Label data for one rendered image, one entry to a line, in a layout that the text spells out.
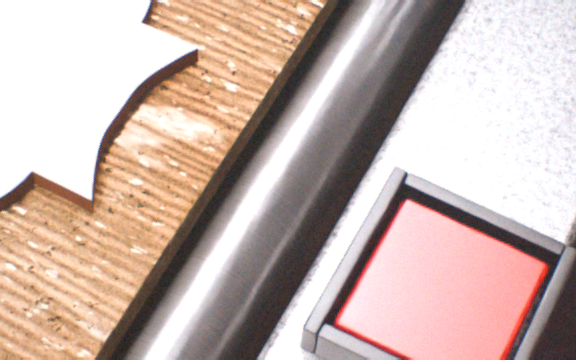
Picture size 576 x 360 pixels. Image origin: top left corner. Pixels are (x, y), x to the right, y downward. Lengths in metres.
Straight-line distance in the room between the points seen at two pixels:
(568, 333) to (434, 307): 1.08
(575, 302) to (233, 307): 1.11
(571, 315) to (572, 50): 1.01
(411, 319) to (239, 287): 0.06
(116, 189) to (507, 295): 0.14
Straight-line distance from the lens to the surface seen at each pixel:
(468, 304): 0.48
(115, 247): 0.47
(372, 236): 0.48
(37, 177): 0.48
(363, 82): 0.54
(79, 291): 0.47
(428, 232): 0.49
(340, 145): 0.53
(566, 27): 0.58
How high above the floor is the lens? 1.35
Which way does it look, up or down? 58 degrees down
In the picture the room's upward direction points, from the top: 5 degrees clockwise
